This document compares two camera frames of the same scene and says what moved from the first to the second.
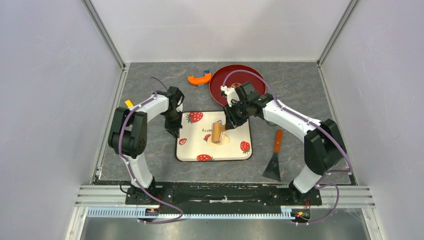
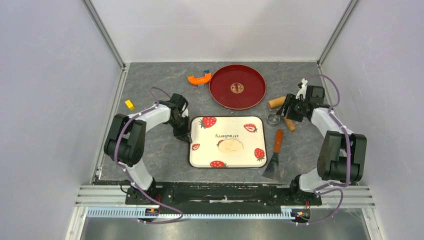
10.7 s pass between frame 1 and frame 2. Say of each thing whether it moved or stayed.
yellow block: stayed
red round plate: stayed
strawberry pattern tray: moved
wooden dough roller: moved
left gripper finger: moved
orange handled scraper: stayed
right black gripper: moved
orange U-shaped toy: stayed
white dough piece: moved
